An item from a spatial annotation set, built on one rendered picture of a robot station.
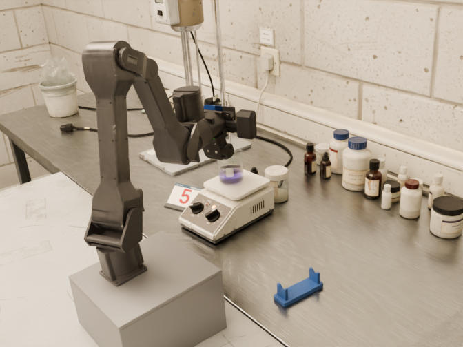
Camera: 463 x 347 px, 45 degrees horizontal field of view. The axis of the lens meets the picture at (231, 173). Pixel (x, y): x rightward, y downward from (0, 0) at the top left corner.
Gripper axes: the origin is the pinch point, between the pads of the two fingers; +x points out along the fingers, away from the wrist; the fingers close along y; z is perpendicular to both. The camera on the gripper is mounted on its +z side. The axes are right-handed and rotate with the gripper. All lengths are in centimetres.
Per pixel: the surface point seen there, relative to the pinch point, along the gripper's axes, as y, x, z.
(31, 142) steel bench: -86, 21, 26
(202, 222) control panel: -1.7, -11.9, 22.3
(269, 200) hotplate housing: 9.1, 1.9, 21.8
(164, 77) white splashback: -70, 82, 19
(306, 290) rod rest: 27.2, -23.8, 25.0
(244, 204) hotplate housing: 6.1, -5.9, 19.4
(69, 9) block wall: -158, 131, 1
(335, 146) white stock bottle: 17.2, 28.6, 17.3
